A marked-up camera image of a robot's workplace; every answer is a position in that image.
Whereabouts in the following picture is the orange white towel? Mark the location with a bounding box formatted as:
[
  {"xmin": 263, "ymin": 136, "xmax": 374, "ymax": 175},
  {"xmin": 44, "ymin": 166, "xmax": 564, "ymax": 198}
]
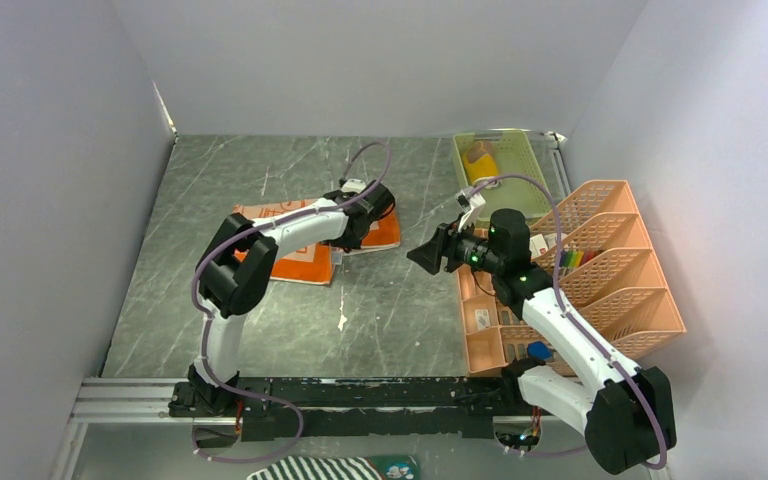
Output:
[{"xmin": 232, "ymin": 199, "xmax": 401, "ymax": 285}]

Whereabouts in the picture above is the black white striped cloth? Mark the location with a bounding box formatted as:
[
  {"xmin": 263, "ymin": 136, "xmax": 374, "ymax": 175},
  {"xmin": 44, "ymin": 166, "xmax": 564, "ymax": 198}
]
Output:
[{"xmin": 246, "ymin": 456, "xmax": 383, "ymax": 480}]

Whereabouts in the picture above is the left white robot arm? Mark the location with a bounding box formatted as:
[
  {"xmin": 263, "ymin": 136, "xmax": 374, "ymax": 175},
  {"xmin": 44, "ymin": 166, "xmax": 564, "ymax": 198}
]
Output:
[{"xmin": 188, "ymin": 180, "xmax": 395, "ymax": 416}]

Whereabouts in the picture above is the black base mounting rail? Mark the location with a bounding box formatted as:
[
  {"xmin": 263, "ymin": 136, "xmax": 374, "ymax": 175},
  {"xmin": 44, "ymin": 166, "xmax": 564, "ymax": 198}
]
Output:
[{"xmin": 166, "ymin": 376, "xmax": 535, "ymax": 441}]

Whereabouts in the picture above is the orange plastic file organizer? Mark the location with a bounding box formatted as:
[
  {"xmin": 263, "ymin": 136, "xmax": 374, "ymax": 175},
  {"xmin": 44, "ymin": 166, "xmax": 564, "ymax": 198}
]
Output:
[{"xmin": 535, "ymin": 180, "xmax": 686, "ymax": 360}]

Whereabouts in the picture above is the teal cartoon card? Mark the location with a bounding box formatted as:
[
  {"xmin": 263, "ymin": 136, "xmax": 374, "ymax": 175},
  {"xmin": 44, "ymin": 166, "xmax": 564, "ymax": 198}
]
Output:
[{"xmin": 365, "ymin": 455, "xmax": 420, "ymax": 480}]

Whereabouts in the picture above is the green plastic basket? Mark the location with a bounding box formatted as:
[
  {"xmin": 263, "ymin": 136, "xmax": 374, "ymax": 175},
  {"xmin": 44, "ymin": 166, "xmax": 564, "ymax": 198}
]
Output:
[{"xmin": 452, "ymin": 129, "xmax": 550, "ymax": 228}]

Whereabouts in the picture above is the aluminium frame rail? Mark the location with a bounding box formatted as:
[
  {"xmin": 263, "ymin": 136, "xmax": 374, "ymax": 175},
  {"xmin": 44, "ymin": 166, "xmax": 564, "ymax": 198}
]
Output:
[{"xmin": 49, "ymin": 377, "xmax": 671, "ymax": 480}]

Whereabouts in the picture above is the blue cap item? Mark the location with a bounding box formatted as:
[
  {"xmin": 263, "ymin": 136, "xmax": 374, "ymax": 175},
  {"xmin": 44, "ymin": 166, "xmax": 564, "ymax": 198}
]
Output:
[{"xmin": 526, "ymin": 341, "xmax": 553, "ymax": 362}]

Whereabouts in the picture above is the colourful markers set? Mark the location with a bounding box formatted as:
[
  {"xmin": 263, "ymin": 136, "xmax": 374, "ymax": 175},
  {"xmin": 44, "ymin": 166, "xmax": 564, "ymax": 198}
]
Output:
[{"xmin": 560, "ymin": 249, "xmax": 602, "ymax": 270}]

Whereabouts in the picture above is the orange plastic compartment tray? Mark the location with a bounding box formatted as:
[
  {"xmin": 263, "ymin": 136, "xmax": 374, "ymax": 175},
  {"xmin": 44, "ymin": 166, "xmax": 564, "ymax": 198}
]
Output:
[{"xmin": 455, "ymin": 265, "xmax": 550, "ymax": 377}]

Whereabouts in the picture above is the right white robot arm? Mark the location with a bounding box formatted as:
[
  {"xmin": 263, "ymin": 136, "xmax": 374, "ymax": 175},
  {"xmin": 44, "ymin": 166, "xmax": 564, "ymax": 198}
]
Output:
[{"xmin": 407, "ymin": 188, "xmax": 677, "ymax": 475}]

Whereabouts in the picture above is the brown yellow bear towel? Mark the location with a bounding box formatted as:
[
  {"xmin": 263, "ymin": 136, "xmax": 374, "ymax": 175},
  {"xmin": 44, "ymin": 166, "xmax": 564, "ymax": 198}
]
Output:
[{"xmin": 461, "ymin": 140, "xmax": 500, "ymax": 186}]

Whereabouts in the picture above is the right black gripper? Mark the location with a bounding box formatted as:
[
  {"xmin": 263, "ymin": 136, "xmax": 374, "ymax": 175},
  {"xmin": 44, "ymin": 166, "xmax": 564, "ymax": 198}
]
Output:
[{"xmin": 407, "ymin": 212, "xmax": 503, "ymax": 275}]

